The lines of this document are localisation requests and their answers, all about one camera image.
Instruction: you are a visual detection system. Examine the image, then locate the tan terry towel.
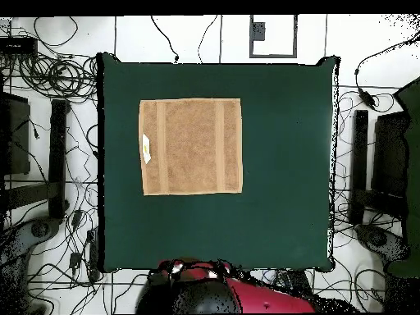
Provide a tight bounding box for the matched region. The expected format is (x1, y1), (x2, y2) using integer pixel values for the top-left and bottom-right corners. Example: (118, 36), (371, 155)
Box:
(138, 97), (244, 197)

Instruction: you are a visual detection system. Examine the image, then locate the black flat device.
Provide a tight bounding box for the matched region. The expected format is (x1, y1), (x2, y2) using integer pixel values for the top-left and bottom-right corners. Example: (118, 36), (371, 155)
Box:
(0, 36), (39, 57)

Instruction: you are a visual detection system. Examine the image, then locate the dark green table cloth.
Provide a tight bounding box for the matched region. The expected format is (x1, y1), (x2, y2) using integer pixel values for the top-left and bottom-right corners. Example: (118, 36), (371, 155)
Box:
(97, 52), (340, 273)

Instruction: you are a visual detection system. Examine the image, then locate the black power adapter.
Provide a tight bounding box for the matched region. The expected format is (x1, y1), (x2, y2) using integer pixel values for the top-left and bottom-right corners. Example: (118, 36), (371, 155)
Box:
(357, 87), (377, 109)

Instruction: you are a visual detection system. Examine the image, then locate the black box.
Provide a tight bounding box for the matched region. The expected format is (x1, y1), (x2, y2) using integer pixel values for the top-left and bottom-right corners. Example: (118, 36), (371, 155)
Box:
(372, 111), (411, 199)
(0, 91), (31, 177)

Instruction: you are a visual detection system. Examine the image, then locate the black cable with plug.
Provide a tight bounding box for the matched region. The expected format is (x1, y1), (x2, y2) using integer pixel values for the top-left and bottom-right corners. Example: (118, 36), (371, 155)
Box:
(150, 14), (180, 64)

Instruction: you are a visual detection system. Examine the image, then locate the grey rectangular frame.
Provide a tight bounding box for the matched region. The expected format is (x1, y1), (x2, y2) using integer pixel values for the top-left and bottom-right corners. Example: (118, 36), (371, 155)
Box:
(249, 14), (299, 59)

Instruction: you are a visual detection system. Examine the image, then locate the black stand frame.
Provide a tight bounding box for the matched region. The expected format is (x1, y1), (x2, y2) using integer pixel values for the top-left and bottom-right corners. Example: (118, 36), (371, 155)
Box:
(48, 98), (71, 220)
(349, 109), (369, 225)

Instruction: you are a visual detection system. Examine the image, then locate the coiled black cable bundle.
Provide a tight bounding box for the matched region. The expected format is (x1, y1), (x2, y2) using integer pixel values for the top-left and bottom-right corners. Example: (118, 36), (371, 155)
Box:
(17, 52), (99, 103)

